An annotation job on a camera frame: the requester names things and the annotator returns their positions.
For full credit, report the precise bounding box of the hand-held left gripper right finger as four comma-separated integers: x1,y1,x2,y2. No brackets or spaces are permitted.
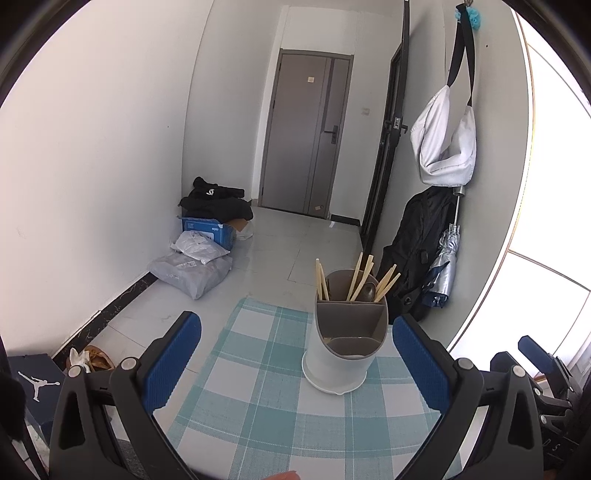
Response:
392,313,546,480

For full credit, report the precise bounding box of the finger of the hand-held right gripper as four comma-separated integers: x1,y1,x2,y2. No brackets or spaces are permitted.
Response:
489,351,572,417
517,335,579,405

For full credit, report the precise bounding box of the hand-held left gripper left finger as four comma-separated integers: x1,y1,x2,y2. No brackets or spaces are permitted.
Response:
46,311,204,480

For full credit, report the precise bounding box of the white utensil holder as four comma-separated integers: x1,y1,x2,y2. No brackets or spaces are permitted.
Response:
302,270,389,396

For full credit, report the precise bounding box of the brown shoe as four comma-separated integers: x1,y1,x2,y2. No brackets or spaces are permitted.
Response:
74,344,116,372

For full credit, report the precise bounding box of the grey plastic bag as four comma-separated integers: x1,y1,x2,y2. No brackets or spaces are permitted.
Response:
147,252,233,300

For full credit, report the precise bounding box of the white crumpled cloth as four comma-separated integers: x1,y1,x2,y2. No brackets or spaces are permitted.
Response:
68,349,93,375

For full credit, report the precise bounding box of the silver folded umbrella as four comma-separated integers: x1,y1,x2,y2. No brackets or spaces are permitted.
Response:
422,184,467,309

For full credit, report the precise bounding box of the teal checked placemat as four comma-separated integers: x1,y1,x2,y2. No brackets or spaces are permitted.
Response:
166,297,463,480

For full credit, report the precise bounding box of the black backpack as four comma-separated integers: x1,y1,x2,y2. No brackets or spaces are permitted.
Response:
376,186,458,322

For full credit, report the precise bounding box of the white plastic packet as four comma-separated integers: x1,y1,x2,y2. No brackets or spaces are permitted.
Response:
169,230,231,265

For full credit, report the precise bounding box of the dark blue shoe box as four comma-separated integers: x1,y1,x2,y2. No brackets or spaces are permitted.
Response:
6,353,66,418

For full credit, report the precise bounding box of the blue cardboard box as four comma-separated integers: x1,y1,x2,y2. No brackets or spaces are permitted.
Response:
180,216,238,253

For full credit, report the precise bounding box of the bright window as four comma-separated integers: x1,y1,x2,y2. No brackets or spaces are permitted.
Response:
462,14,591,361

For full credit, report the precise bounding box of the black clothes pile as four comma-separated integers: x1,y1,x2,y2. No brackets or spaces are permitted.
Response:
178,176,255,223

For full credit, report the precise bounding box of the white hanging bag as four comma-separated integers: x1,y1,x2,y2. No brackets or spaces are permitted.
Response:
409,8,479,188

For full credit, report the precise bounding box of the grey door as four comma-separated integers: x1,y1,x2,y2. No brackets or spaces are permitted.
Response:
258,48,356,218

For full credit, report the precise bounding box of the blue mesh sponge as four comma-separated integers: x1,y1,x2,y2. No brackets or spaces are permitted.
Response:
454,4,484,31

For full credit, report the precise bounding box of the black door frame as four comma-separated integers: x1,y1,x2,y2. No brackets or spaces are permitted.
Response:
361,0,413,253

